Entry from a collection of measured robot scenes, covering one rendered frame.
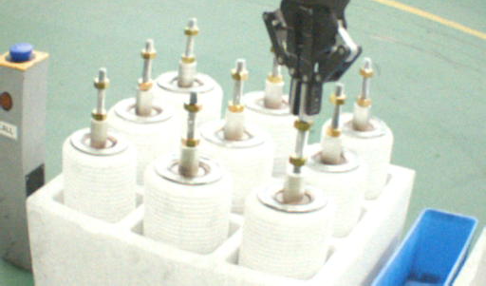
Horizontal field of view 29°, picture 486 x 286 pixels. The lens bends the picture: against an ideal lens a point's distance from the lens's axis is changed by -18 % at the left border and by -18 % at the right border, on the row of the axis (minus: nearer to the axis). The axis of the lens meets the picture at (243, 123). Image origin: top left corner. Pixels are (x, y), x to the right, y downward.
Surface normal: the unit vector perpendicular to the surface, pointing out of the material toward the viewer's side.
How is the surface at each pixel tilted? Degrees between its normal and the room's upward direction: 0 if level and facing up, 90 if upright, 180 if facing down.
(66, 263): 90
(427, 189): 0
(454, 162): 0
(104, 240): 90
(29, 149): 90
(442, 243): 90
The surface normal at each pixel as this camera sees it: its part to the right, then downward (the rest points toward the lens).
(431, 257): -0.40, 0.27
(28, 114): 0.91, 0.23
